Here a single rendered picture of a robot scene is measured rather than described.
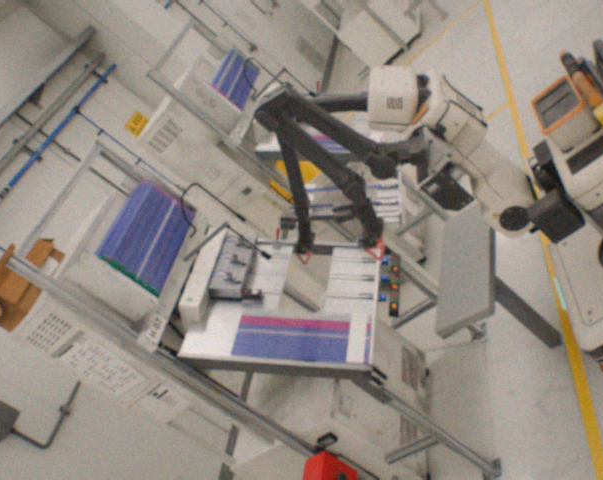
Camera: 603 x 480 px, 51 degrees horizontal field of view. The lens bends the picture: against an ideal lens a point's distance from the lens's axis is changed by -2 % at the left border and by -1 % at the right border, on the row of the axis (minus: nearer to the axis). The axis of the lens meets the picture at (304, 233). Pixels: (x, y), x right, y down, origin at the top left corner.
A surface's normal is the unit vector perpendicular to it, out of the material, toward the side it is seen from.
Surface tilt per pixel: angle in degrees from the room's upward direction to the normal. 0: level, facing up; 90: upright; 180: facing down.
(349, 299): 45
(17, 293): 80
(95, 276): 90
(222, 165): 90
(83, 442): 90
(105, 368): 92
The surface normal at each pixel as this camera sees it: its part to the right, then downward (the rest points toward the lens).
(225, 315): -0.06, -0.78
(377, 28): -0.14, 0.62
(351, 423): 0.66, -0.52
